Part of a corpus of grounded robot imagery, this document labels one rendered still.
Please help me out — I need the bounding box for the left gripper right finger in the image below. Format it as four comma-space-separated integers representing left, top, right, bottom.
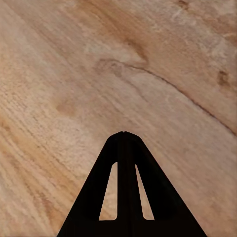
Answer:
124, 131, 207, 237

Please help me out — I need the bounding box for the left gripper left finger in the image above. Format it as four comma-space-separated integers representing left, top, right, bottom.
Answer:
57, 131, 132, 237

